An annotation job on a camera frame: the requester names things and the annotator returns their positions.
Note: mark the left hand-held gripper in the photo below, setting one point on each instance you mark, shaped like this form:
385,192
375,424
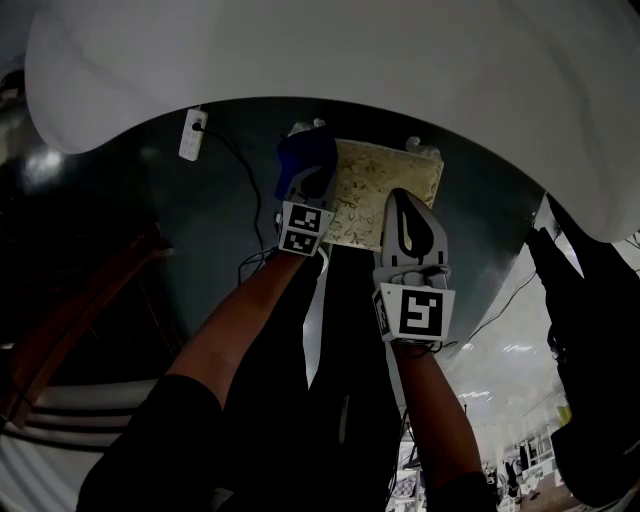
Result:
305,227

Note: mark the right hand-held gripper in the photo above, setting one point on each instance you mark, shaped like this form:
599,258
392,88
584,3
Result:
420,312

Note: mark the blue wiping cloth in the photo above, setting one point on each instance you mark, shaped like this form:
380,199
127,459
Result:
300,155

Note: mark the patterned beige mat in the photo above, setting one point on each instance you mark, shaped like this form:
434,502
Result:
367,172

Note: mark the person's right forearm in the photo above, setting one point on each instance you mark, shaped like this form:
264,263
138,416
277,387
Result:
435,410

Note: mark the person's left forearm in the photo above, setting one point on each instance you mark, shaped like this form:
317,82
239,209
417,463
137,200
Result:
235,325

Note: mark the white power strip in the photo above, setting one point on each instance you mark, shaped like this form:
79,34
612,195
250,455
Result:
193,135

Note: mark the person's black clothing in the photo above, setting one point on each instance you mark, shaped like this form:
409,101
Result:
280,425

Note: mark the wooden stair railing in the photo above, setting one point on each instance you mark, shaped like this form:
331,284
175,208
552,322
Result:
85,305

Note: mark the staircase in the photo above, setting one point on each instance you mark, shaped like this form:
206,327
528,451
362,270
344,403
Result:
55,450

